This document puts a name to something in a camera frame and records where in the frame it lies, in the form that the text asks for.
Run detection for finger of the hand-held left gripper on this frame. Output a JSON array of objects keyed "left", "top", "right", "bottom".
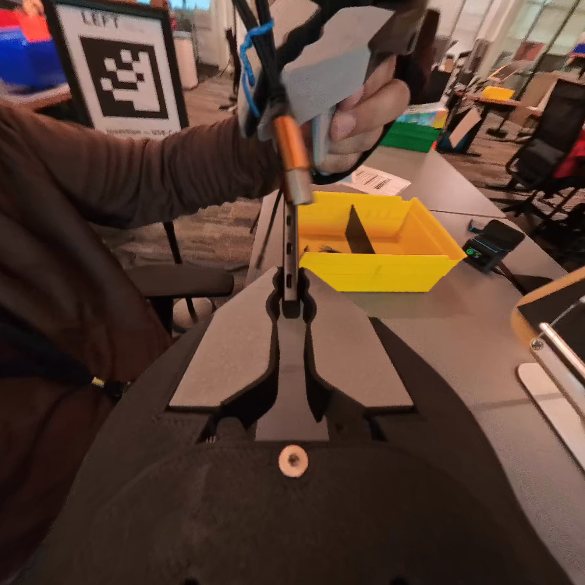
[
  {"left": 279, "top": 5, "right": 395, "bottom": 126},
  {"left": 237, "top": 27, "right": 286, "bottom": 141}
]

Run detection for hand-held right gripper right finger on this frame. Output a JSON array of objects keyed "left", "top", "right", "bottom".
[{"left": 298, "top": 266, "right": 415, "bottom": 426}]

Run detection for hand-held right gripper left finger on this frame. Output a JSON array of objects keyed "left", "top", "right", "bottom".
[{"left": 168, "top": 266, "right": 286, "bottom": 426}]

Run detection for slim grey usb hub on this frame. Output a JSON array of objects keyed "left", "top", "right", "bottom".
[{"left": 282, "top": 201, "right": 303, "bottom": 319}]

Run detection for person's left forearm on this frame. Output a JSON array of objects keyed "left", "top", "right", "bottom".
[{"left": 0, "top": 101, "right": 285, "bottom": 230}]

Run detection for person's left hand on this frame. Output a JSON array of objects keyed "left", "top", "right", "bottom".
[{"left": 322, "top": 78, "right": 410, "bottom": 174}]

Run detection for white barcode paper label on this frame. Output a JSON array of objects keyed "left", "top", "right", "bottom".
[{"left": 340, "top": 165, "right": 412, "bottom": 197}]

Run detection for green plastic box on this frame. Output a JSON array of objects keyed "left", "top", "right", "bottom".
[{"left": 381, "top": 120, "right": 442, "bottom": 154}]

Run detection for yellow plastic bin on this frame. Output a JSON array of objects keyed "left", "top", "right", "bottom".
[{"left": 297, "top": 190, "right": 468, "bottom": 293}]

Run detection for colourful printed box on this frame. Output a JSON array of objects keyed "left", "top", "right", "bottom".
[{"left": 397, "top": 102, "right": 449, "bottom": 129}]

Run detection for white waste bin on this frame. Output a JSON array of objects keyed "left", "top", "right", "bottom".
[{"left": 173, "top": 31, "right": 200, "bottom": 90}]

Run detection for wooden desk with yellow item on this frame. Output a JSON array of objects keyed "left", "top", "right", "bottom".
[{"left": 456, "top": 85, "right": 551, "bottom": 138}]

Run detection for person's brown sweater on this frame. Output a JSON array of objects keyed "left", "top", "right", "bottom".
[{"left": 0, "top": 210, "right": 176, "bottom": 585}]

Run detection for black device with small display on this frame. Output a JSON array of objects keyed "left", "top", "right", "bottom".
[{"left": 462, "top": 219, "right": 527, "bottom": 276}]

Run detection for black wood-framed board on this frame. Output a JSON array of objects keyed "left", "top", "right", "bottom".
[{"left": 511, "top": 266, "right": 585, "bottom": 472}]

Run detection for black mesh office chair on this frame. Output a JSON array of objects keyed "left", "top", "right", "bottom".
[{"left": 487, "top": 77, "right": 585, "bottom": 231}]

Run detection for blue and red crate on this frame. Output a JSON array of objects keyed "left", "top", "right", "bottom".
[{"left": 0, "top": 8, "right": 70, "bottom": 94}]

